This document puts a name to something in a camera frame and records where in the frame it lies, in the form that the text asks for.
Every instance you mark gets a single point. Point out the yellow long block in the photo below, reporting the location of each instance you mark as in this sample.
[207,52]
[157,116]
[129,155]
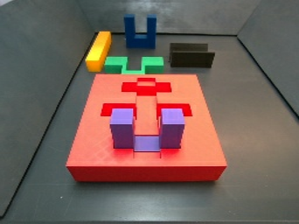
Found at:
[98,52]

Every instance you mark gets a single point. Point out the purple U-shaped block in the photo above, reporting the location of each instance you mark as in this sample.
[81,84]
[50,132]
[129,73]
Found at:
[169,132]

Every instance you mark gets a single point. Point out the blue U-shaped block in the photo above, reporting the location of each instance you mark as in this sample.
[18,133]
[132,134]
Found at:
[140,40]

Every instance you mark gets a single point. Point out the black U-shaped block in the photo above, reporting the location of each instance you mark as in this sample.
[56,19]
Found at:
[189,55]

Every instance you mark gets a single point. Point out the red board with cutouts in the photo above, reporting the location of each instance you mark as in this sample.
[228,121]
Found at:
[94,161]

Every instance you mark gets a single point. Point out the green U-shaped block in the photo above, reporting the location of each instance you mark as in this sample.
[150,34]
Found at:
[152,65]

